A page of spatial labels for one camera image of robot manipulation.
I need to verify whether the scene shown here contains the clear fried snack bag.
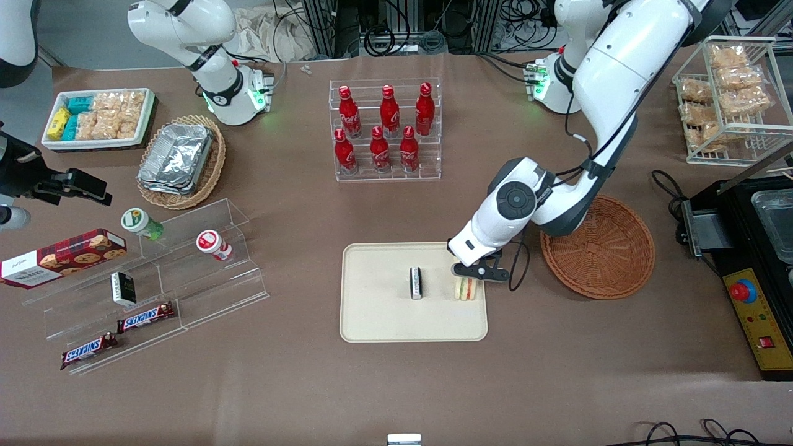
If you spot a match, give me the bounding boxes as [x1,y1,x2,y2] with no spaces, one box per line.
[688,121,725,152]
[680,79,713,103]
[709,45,747,69]
[716,65,764,90]
[680,102,722,125]
[719,87,772,117]

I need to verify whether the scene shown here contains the aluminium foil tray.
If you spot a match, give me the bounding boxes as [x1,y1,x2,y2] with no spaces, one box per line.
[138,123,214,196]

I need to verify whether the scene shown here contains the coiled black cable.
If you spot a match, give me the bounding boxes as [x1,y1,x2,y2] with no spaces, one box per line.
[364,25,397,56]

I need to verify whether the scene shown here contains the clear acrylic stepped shelf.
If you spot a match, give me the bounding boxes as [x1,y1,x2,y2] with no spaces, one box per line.
[22,198,270,375]

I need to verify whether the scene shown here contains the red cola bottle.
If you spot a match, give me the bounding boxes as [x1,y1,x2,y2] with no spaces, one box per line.
[400,126,420,173]
[370,126,392,173]
[380,85,400,138]
[338,85,362,138]
[416,82,436,137]
[334,128,358,175]

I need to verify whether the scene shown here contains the red lidded white cup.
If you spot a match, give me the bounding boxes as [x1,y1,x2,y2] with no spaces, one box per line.
[196,230,234,261]

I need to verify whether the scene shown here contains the aluminium profile frame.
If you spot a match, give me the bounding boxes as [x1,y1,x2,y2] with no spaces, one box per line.
[302,0,515,59]

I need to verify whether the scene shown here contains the yellow control box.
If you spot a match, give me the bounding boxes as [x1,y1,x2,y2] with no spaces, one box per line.
[723,268,793,380]

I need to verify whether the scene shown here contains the snickers chocolate bar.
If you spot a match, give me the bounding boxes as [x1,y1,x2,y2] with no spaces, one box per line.
[60,333,118,370]
[116,302,176,335]

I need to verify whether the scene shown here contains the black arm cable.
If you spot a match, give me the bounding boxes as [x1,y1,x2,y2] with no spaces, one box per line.
[508,81,639,292]

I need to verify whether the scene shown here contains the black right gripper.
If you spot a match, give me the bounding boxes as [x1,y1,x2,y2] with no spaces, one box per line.
[0,131,113,206]

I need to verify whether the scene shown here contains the clear acrylic bottle rack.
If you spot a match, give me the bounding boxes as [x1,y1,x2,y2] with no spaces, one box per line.
[328,79,442,182]

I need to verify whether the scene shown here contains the steel pan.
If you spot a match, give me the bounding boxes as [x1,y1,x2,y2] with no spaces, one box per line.
[751,189,793,264]

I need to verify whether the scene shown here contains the white wire rack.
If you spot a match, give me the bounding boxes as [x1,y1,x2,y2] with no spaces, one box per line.
[672,36,793,167]

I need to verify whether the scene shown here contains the black table cable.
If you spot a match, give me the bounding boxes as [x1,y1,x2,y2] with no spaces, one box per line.
[651,170,688,214]

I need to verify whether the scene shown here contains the beige plastic tray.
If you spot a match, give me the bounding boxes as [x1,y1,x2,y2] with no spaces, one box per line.
[340,242,489,343]

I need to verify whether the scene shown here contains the white rectangular snack bin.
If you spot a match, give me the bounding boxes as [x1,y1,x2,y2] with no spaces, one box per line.
[42,88,156,152]

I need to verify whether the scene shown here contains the green lidded white cup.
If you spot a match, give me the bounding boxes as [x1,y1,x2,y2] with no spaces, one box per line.
[121,208,165,241]

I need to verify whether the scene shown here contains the oval tan wicker basket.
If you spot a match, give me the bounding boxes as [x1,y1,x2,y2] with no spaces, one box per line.
[136,115,227,210]

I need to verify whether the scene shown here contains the grey metal box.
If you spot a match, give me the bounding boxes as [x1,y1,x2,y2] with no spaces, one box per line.
[681,208,735,258]

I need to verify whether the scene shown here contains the black countertop appliance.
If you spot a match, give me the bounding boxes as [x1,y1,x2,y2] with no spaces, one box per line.
[681,146,793,380]

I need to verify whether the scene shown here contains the round brown wicker basket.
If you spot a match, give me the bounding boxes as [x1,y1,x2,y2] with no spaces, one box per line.
[540,193,656,300]

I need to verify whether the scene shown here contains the red tartan cookie box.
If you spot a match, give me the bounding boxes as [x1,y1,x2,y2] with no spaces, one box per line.
[0,229,128,290]

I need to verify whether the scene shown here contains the yellow snack packet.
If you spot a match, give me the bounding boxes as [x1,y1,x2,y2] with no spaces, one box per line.
[48,107,70,140]

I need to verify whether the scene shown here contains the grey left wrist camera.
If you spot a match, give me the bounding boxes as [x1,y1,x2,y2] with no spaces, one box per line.
[452,261,510,284]

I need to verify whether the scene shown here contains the black floor cables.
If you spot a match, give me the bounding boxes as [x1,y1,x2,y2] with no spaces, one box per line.
[620,420,793,446]

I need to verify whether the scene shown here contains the beige crumpled cloth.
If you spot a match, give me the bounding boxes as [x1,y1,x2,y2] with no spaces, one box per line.
[232,7,317,63]

